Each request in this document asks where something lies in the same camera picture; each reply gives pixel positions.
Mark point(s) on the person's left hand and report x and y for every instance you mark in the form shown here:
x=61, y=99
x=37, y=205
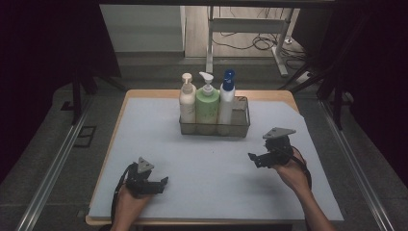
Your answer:
x=128, y=208

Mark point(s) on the white paper sheet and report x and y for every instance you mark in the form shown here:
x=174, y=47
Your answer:
x=208, y=192

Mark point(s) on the white power strip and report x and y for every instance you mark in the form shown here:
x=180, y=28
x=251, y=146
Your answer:
x=304, y=77

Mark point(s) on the dark metal crossbar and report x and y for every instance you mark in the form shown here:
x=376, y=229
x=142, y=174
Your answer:
x=224, y=2

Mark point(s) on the person's right hand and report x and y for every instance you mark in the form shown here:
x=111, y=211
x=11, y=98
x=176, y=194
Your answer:
x=293, y=174

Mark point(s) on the cream pump bottle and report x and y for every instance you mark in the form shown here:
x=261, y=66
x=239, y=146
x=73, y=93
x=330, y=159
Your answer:
x=187, y=106

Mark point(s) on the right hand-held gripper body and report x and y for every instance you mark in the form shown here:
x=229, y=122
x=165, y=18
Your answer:
x=279, y=150

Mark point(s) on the dark curtain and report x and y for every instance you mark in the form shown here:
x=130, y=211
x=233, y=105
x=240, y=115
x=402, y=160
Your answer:
x=32, y=64
x=378, y=64

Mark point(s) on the aluminium floor rail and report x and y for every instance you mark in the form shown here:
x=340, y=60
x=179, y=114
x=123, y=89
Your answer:
x=356, y=170
x=51, y=173

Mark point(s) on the white bottle with blue pump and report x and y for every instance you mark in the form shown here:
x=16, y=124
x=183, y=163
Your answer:
x=226, y=106

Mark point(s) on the white cabinet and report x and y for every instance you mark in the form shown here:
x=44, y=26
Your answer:
x=141, y=29

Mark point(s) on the green bottle with white pump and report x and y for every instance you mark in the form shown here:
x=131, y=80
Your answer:
x=207, y=106

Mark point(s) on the grey mesh basket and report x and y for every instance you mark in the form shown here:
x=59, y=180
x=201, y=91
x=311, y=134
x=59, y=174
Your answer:
x=241, y=118

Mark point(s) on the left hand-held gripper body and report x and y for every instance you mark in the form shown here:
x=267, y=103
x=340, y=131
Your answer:
x=138, y=183

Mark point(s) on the black tripod stand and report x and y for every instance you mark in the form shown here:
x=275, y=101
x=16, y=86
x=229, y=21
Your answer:
x=337, y=106
x=76, y=102

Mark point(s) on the white metal stand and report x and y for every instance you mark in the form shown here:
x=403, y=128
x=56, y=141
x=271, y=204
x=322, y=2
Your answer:
x=247, y=25

